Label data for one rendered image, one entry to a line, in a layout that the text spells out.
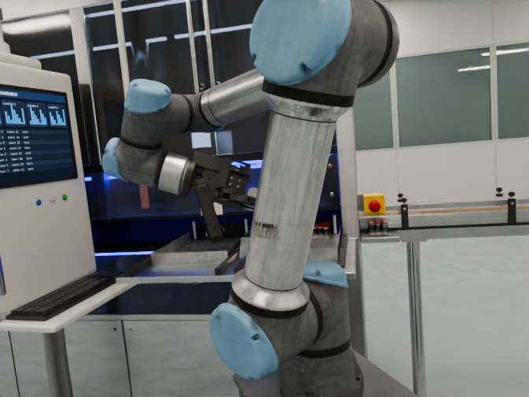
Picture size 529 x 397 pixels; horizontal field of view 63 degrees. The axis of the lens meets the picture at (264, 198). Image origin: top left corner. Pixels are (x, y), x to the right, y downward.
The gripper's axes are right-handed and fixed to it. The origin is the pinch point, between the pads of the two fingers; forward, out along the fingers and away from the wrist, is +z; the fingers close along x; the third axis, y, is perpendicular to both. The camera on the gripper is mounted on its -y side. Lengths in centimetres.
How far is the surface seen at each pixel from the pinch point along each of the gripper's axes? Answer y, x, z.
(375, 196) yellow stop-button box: 23, 58, 37
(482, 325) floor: -9, 178, 163
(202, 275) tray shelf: -16.6, 42.9, -12.3
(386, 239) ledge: 10, 61, 45
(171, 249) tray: -12, 76, -26
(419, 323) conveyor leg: -15, 79, 72
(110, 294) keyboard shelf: -30, 63, -39
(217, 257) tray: -10, 55, -9
